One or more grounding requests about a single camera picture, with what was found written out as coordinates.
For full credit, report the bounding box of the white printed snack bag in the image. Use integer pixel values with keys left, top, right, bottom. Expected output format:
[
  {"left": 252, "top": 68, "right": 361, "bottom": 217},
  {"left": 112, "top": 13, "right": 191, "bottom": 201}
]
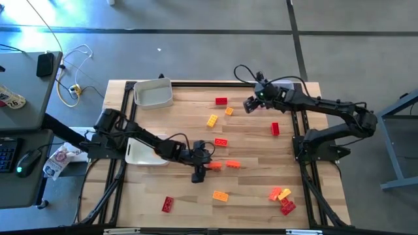
[{"left": 42, "top": 145, "right": 76, "bottom": 181}]

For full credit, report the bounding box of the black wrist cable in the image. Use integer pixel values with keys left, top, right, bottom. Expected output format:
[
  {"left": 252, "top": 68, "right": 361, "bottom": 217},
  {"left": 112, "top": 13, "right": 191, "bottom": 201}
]
[
  {"left": 163, "top": 132, "right": 217, "bottom": 159},
  {"left": 233, "top": 64, "right": 311, "bottom": 99}
]

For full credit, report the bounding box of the black phone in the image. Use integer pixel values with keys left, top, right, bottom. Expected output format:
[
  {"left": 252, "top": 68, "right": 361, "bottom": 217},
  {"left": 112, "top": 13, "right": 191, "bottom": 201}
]
[{"left": 35, "top": 52, "right": 56, "bottom": 78}]

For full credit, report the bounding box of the beige cable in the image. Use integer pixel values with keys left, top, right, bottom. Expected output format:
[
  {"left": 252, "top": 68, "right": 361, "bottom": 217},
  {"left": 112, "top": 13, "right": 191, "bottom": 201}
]
[{"left": 25, "top": 0, "right": 64, "bottom": 53}]

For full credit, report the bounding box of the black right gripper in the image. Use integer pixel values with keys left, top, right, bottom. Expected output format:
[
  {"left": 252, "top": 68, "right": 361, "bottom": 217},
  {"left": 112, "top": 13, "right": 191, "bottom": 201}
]
[{"left": 243, "top": 80, "right": 281, "bottom": 114}]

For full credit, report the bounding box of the white number tag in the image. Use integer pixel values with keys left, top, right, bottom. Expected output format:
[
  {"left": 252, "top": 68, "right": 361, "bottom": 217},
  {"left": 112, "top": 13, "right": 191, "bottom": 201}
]
[{"left": 0, "top": 84, "right": 27, "bottom": 110}]

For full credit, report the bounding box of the grey metal desk frame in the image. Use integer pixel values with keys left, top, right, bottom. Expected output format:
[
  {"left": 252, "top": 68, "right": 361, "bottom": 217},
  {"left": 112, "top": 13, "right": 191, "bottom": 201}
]
[{"left": 375, "top": 89, "right": 418, "bottom": 192}]

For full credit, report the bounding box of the clear plastic bin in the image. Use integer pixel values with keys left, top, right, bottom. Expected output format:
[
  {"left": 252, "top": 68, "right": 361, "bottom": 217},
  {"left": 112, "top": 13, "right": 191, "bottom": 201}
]
[{"left": 272, "top": 79, "right": 295, "bottom": 91}]

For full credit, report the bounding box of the thin black cable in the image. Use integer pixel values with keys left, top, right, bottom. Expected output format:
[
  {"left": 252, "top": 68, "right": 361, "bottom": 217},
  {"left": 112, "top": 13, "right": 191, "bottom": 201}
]
[{"left": 0, "top": 43, "right": 26, "bottom": 54}]

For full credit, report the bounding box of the black keyboard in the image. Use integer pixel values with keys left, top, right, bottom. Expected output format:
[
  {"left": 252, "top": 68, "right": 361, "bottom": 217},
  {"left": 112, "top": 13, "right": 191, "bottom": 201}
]
[{"left": 0, "top": 136, "right": 19, "bottom": 174}]

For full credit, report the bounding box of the black computer mouse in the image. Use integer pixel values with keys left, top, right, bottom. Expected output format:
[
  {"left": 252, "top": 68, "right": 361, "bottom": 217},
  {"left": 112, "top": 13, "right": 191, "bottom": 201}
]
[{"left": 15, "top": 149, "right": 42, "bottom": 179}]

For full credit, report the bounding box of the yellow cable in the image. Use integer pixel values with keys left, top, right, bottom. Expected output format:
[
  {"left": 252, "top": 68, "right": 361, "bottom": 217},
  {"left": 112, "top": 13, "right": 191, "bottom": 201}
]
[{"left": 56, "top": 67, "right": 82, "bottom": 108}]

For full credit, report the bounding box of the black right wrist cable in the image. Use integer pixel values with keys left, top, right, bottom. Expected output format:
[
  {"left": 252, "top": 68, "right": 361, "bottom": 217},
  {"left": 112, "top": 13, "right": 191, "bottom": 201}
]
[{"left": 233, "top": 64, "right": 311, "bottom": 99}]

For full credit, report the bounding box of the amber-yellow toy brick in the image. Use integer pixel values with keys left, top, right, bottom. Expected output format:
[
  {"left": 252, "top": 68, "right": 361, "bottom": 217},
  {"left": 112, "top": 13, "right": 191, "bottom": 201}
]
[{"left": 212, "top": 190, "right": 229, "bottom": 202}]

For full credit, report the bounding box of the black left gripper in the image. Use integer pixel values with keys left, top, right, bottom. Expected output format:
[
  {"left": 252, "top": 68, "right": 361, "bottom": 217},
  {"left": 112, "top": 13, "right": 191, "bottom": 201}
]
[{"left": 189, "top": 140, "right": 215, "bottom": 183}]

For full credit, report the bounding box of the black aluminium table frame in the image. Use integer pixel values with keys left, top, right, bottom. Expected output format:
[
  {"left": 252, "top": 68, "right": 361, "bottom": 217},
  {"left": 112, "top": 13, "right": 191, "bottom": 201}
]
[{"left": 73, "top": 80, "right": 353, "bottom": 235}]

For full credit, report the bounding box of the white plastic bin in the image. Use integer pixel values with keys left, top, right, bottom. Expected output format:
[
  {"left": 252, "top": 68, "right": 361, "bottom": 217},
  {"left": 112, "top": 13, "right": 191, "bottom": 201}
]
[
  {"left": 133, "top": 77, "right": 174, "bottom": 110},
  {"left": 125, "top": 134, "right": 170, "bottom": 166}
]

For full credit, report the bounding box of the silver aluminium profile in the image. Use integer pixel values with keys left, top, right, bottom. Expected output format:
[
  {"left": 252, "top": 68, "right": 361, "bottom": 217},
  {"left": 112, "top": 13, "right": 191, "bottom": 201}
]
[
  {"left": 103, "top": 228, "right": 142, "bottom": 235},
  {"left": 285, "top": 229, "right": 324, "bottom": 235}
]

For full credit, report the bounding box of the dark grey desk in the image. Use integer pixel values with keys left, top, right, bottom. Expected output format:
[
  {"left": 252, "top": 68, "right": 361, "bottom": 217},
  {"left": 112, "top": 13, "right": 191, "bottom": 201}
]
[{"left": 0, "top": 129, "right": 55, "bottom": 210}]

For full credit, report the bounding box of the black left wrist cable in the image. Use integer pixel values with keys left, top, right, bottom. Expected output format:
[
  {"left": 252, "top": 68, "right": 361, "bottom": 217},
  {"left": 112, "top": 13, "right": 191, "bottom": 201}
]
[{"left": 163, "top": 132, "right": 217, "bottom": 159}]

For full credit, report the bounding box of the white cable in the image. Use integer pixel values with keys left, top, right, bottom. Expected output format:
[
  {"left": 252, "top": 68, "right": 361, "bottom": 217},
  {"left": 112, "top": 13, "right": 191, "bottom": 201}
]
[{"left": 61, "top": 43, "right": 95, "bottom": 87}]

